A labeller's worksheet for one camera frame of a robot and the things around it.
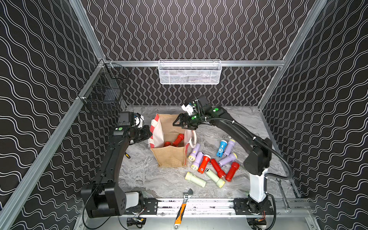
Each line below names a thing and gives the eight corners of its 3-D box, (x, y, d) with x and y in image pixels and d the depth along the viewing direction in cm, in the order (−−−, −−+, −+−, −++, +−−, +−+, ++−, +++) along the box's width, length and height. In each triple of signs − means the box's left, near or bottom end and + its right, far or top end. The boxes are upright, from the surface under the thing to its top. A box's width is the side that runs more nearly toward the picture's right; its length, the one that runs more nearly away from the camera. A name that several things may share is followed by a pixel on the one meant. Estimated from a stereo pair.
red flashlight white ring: (195, 170, 88) (196, 168, 85) (203, 155, 95) (204, 152, 92) (202, 174, 87) (203, 172, 84) (210, 158, 93) (210, 156, 90)
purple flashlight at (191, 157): (188, 159, 93) (188, 157, 90) (194, 143, 100) (195, 141, 98) (194, 161, 92) (194, 159, 89) (200, 146, 99) (200, 143, 97)
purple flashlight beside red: (190, 168, 89) (190, 166, 87) (200, 152, 96) (200, 150, 94) (196, 171, 88) (196, 169, 85) (205, 155, 95) (206, 153, 92)
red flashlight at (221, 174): (221, 179, 85) (222, 178, 83) (209, 162, 92) (210, 160, 90) (226, 177, 86) (226, 175, 84) (213, 159, 93) (214, 158, 91)
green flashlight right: (203, 173, 87) (204, 172, 85) (207, 169, 89) (208, 167, 86) (221, 189, 82) (222, 187, 79) (224, 184, 83) (225, 182, 81)
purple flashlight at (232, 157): (220, 168, 89) (222, 165, 87) (217, 162, 91) (218, 160, 89) (236, 159, 93) (238, 156, 90) (232, 154, 95) (234, 151, 93)
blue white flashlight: (215, 156, 94) (216, 154, 92) (220, 141, 101) (220, 139, 99) (223, 158, 93) (224, 156, 91) (226, 143, 100) (227, 141, 98)
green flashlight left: (184, 178, 85) (184, 176, 83) (187, 172, 87) (187, 171, 85) (204, 188, 82) (204, 186, 80) (206, 182, 84) (207, 180, 82)
